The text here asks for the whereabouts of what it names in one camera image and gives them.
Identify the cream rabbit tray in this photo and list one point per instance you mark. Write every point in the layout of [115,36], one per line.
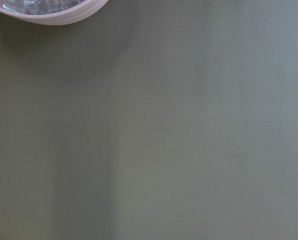
[70,16]

